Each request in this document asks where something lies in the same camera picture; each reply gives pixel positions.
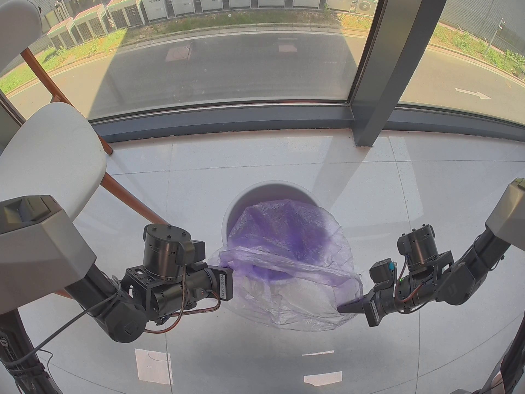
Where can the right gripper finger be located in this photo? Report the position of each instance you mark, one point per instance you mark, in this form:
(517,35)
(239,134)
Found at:
(357,307)

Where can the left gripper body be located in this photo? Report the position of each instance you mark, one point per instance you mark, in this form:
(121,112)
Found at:
(197,287)

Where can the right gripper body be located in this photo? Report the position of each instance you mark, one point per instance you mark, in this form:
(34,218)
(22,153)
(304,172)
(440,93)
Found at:
(389,302)

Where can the purple plastic bag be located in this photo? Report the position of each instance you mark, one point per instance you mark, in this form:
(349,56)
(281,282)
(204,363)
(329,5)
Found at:
(287,240)

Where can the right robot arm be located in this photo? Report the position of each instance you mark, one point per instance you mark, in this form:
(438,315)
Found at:
(471,273)

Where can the white trash bin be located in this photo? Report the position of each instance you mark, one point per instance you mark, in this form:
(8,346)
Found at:
(246,197)

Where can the white cushioned wooden chair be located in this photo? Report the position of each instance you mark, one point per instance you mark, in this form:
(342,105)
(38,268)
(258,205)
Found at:
(53,154)

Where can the window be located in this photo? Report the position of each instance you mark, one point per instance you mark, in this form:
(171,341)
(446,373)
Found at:
(393,56)

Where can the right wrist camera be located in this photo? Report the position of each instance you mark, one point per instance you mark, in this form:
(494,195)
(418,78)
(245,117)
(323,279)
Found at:
(381,271)

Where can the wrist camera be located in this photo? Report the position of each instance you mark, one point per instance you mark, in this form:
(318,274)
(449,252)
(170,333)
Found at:
(199,250)
(381,271)

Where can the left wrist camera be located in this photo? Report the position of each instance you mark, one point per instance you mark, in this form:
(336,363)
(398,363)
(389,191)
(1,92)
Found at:
(199,250)

